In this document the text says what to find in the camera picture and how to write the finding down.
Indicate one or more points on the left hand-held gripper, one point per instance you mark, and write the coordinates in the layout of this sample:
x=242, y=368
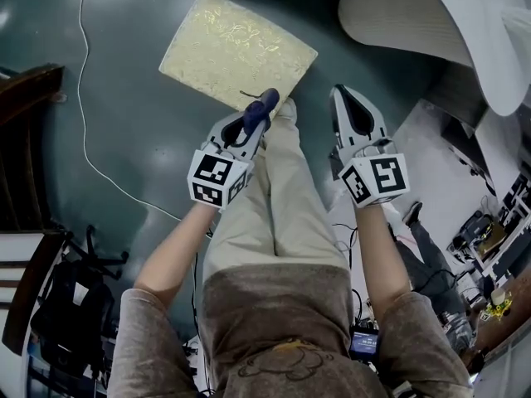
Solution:
x=215, y=176

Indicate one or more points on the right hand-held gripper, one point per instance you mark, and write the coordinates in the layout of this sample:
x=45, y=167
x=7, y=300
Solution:
x=373, y=176

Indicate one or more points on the dark blue cloth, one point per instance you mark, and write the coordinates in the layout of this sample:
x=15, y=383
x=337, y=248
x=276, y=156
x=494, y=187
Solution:
x=258, y=110

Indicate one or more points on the gold patterned cushioned seat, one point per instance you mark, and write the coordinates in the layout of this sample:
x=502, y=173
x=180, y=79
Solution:
x=232, y=52

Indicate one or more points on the person's left forearm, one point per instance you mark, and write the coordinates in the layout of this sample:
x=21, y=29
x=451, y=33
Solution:
x=176, y=255

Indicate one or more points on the person's right forearm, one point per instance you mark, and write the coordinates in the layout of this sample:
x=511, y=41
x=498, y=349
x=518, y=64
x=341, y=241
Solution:
x=379, y=263

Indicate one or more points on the person's beige trousers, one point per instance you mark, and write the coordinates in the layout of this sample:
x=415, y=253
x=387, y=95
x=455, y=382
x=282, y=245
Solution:
x=282, y=205

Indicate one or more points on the white curved lounge chair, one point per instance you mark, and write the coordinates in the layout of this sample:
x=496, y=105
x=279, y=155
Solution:
x=435, y=19

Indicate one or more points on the white shelf unit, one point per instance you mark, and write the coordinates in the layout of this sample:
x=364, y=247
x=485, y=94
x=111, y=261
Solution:
x=498, y=239

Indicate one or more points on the black office chair base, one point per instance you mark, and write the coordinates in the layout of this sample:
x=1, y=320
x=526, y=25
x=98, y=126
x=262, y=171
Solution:
x=97, y=259

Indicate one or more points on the person's brown-grey shirt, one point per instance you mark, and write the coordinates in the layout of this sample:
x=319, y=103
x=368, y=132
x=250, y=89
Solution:
x=282, y=330

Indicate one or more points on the dark wooden furniture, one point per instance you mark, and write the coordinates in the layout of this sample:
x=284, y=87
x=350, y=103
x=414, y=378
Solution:
x=25, y=139

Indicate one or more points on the small black screen device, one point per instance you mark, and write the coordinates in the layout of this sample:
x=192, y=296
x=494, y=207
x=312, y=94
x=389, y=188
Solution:
x=364, y=343

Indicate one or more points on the yellow flower toy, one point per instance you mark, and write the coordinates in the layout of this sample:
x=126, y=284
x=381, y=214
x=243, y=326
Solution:
x=500, y=305

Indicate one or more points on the black backpack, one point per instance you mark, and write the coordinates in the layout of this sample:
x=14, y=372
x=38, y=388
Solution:
x=70, y=317

